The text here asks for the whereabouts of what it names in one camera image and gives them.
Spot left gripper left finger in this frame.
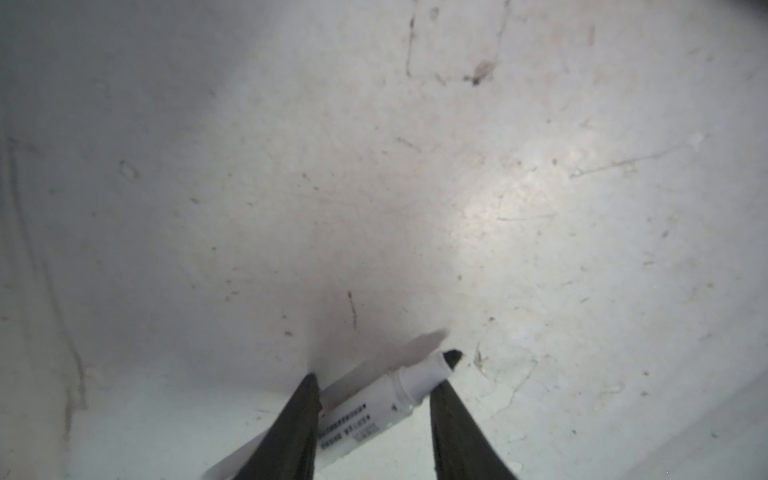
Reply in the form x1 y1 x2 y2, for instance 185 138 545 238
233 373 321 480

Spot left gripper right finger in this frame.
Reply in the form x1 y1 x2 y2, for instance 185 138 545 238
430 381 518 480

